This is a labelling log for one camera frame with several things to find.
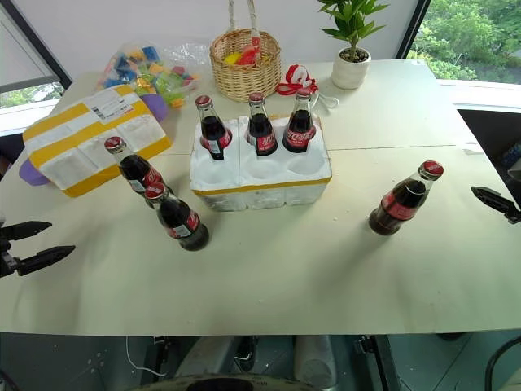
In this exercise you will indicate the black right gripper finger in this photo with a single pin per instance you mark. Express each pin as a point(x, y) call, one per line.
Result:
point(494, 199)

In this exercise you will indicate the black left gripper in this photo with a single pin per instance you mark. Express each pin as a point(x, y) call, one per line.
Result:
point(7, 262)

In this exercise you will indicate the glass cola bottle red cap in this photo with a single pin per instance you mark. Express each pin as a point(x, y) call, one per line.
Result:
point(397, 205)
point(136, 169)
point(299, 130)
point(213, 132)
point(181, 222)
point(261, 130)

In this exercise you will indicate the white package with yellow tape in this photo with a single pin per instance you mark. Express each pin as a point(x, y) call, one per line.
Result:
point(85, 138)

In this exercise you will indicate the purple sheet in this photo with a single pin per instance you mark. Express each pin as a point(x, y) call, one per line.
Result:
point(156, 104)

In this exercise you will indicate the white foam bottle tray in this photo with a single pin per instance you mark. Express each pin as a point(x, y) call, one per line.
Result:
point(260, 191)

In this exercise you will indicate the dark black panel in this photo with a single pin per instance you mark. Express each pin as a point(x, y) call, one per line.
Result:
point(484, 130)

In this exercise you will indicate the black table leg clamp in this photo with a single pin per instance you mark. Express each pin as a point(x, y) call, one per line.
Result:
point(163, 354)

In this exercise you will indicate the white plant pot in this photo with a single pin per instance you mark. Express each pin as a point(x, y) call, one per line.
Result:
point(350, 73)

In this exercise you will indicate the grey table leg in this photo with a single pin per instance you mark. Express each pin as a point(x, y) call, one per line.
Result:
point(378, 362)

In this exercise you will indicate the clear bag of coloured blocks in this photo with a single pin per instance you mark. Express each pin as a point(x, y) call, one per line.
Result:
point(158, 73)

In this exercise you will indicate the green leafy plant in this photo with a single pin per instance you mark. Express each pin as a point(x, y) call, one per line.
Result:
point(352, 24)

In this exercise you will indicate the grey rounded shape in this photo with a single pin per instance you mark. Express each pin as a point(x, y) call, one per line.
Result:
point(315, 360)

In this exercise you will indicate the yellow toy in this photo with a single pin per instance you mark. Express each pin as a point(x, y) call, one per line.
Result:
point(231, 58)

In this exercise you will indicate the red toy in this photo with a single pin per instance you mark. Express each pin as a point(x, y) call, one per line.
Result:
point(249, 57)

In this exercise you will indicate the black window frame bar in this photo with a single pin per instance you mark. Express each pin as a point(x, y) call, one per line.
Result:
point(40, 42)
point(415, 26)

